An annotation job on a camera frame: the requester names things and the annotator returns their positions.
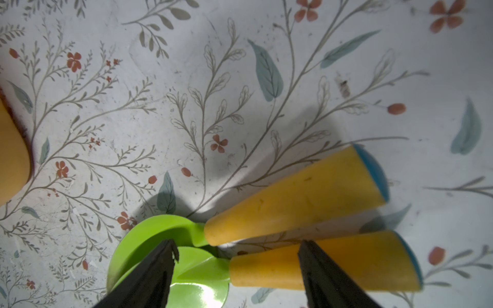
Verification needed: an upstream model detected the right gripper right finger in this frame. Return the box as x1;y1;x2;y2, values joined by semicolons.
298;241;380;308

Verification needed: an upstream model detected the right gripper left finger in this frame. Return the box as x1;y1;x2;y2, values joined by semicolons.
94;239;179;308

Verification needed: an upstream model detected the yellow plastic storage box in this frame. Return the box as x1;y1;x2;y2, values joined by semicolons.
1;99;32;206

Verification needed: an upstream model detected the floral table mat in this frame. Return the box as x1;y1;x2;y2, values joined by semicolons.
1;1;492;307

